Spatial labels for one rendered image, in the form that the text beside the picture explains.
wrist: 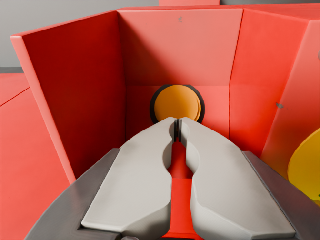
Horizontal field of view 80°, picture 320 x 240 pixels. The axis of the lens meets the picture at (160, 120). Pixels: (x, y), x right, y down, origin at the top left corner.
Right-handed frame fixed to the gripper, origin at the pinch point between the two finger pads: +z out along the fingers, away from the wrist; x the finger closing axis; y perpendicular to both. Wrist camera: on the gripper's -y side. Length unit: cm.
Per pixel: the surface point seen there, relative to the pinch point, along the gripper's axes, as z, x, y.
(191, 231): 4.2, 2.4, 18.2
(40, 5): 75, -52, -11
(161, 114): 2.9, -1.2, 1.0
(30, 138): 22.9, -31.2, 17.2
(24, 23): 76, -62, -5
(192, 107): 3.1, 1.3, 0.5
